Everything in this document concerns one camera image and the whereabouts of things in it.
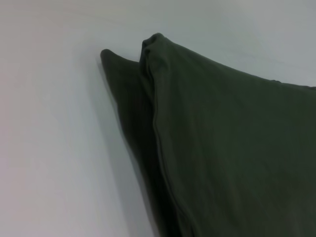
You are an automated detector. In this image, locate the dark green FREE! t-shirt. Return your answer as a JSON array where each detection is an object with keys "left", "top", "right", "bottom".
[{"left": 100, "top": 33, "right": 316, "bottom": 237}]

